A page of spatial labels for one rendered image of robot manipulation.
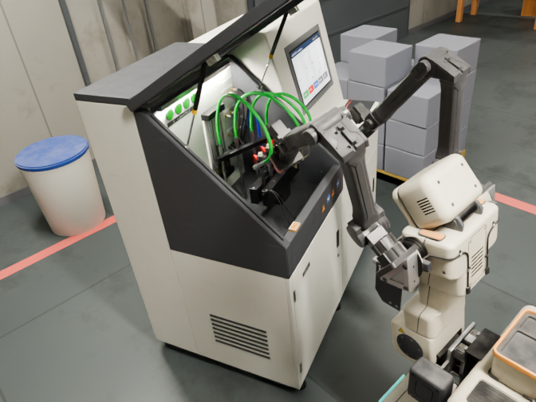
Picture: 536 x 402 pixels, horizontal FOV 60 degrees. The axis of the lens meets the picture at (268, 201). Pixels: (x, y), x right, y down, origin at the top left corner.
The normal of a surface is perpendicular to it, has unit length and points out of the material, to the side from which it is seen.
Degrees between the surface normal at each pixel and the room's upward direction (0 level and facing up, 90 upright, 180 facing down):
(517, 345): 0
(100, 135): 90
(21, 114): 90
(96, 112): 90
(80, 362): 0
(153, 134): 90
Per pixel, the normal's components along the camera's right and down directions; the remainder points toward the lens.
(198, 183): -0.43, 0.53
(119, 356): -0.10, -0.83
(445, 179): 0.44, -0.29
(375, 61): -0.72, 0.43
